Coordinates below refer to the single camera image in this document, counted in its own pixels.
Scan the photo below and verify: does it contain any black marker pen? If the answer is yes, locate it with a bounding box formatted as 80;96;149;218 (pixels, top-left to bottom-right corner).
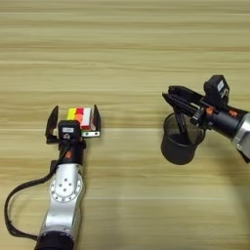
175;109;190;137

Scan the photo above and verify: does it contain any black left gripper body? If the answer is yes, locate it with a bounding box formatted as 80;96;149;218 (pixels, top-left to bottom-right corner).
56;138;87;166

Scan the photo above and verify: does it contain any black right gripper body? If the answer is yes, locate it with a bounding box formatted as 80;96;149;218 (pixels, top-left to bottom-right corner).
189;102;248;140

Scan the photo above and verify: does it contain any black mesh pen cup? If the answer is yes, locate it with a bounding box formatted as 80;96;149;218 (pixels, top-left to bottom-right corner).
160;111;207;166

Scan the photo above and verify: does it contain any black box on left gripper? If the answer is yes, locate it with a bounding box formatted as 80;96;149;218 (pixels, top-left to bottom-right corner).
57;119;82;142

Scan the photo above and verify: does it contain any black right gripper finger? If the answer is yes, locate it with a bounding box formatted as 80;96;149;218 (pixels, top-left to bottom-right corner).
161;92;200;121
168;85;205;105

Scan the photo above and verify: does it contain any multicoloured block stack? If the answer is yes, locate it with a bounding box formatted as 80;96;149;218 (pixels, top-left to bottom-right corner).
66;106;101;139

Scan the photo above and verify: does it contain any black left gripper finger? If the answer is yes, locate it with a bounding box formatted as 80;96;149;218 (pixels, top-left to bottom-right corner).
92;104;103;133
45;104;61;145

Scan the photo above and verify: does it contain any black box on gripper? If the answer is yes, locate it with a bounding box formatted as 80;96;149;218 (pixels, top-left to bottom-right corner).
57;119;82;142
202;74;230;107

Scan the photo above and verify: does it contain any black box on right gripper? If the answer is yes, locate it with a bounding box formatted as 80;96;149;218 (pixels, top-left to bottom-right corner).
202;74;230;107

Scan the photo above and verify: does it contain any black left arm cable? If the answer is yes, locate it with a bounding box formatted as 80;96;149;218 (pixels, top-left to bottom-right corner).
3;145;71;242

